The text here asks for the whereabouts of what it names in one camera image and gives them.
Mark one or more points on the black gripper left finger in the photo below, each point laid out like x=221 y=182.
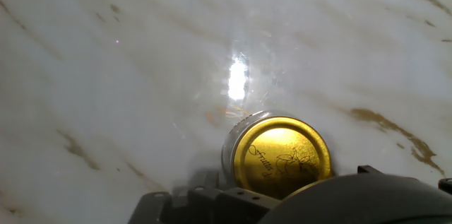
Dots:
x=212 y=206

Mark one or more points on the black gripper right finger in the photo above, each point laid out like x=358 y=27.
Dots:
x=445 y=185

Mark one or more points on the glass jar gold lid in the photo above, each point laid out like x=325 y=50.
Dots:
x=279 y=153

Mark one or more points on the marble pattern mat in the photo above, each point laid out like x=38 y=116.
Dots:
x=106 y=75

